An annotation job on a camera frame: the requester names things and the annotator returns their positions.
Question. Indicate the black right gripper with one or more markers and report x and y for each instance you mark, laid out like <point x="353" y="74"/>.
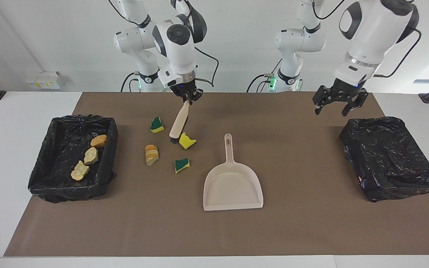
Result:
<point x="188" y="91"/>

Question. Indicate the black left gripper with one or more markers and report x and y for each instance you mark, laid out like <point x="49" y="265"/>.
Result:
<point x="343" y="93"/>

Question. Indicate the green yellow sponge piece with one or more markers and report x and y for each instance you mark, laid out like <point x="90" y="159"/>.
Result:
<point x="181" y="164"/>
<point x="157" y="124"/>

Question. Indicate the striped orange bread piece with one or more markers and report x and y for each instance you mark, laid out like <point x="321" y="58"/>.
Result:
<point x="151" y="154"/>

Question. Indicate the beige plastic dustpan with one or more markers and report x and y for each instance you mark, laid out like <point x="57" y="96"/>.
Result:
<point x="233" y="186"/>

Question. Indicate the brown bread roll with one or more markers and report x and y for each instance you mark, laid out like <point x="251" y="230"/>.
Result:
<point x="98" y="141"/>

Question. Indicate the tan bread piece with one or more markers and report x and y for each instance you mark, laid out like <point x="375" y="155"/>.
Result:
<point x="91" y="156"/>

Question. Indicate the pale torn bread piece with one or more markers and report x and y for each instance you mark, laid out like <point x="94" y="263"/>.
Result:
<point x="80" y="171"/>

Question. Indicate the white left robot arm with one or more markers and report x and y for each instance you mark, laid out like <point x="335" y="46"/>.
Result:
<point x="371" y="29"/>

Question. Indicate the black-bagged bin with pink spot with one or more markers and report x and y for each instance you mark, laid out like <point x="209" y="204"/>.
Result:
<point x="385" y="156"/>

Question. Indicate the black-bagged trash bin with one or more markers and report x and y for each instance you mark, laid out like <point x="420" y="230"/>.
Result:
<point x="62" y="141"/>

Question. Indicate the brown table mat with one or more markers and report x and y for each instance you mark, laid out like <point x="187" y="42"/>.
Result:
<point x="274" y="230"/>

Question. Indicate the white wall socket box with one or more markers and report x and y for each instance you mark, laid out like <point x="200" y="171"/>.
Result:
<point x="43" y="80"/>

